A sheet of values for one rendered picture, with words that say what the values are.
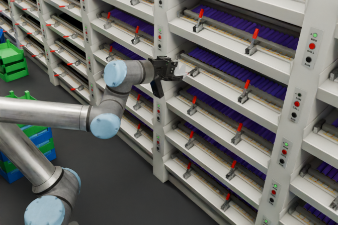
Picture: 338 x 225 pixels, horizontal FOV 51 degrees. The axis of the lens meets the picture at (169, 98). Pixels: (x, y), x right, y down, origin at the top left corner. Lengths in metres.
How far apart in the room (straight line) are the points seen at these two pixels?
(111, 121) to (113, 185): 0.95
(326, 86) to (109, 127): 0.68
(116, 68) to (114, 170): 1.05
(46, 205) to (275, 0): 1.12
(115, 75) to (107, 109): 0.12
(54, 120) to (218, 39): 0.66
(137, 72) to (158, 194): 0.93
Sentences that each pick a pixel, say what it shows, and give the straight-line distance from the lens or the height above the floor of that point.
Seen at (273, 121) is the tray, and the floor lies 0.75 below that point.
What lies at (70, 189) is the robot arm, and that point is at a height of 0.33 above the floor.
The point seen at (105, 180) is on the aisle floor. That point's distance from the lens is 2.10.
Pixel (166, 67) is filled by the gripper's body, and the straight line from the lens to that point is 1.35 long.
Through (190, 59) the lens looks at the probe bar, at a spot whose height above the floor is 0.79.
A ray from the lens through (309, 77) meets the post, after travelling 1.16.
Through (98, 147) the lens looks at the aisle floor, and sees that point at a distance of 2.33.
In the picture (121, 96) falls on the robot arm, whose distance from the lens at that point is 1.27.
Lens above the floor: 1.47
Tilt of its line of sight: 32 degrees down
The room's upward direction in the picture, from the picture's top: 2 degrees clockwise
